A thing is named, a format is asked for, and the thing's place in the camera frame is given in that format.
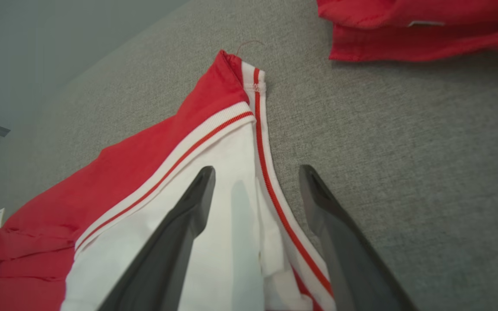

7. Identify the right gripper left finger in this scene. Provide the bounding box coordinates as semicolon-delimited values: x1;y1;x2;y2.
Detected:
98;166;216;311

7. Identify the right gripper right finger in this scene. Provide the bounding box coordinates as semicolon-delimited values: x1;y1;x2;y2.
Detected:
299;165;418;311

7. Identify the red and white sports jersey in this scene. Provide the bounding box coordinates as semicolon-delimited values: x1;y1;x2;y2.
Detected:
0;41;336;311

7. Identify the red garment with white trim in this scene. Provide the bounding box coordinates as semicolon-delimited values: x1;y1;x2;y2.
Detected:
317;0;498;62

